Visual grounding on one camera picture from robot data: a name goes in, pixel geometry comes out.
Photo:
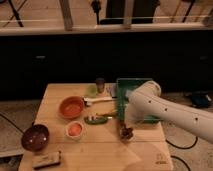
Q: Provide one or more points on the bunch of dark grapes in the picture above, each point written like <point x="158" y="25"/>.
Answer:
<point x="126" y="132"/>

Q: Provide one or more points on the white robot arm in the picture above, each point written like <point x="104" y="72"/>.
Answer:
<point x="146" y="100"/>

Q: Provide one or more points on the orange red bowl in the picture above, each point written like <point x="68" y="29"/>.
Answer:
<point x="71" y="107"/>

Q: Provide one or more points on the small white orange bowl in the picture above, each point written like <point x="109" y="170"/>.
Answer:
<point x="74" y="130"/>

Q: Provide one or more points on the dark purple bowl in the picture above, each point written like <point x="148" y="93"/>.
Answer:
<point x="35" y="138"/>

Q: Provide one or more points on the grey metal object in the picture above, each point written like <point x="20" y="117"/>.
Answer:
<point x="113" y="90"/>

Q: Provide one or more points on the small brown jar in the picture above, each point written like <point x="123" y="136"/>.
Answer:
<point x="100" y="84"/>

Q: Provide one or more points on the light green cup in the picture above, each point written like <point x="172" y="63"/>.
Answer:
<point x="91" y="91"/>

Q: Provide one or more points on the green plastic tray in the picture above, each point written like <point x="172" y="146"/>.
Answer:
<point x="121" y="96"/>

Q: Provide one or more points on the dark blue floor device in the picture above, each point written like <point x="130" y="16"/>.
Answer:
<point x="201" y="100"/>

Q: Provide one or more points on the wooden block eraser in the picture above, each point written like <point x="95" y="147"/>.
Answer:
<point x="46" y="160"/>

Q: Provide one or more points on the white handled brush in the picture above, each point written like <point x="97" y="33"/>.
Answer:
<point x="90" y="101"/>

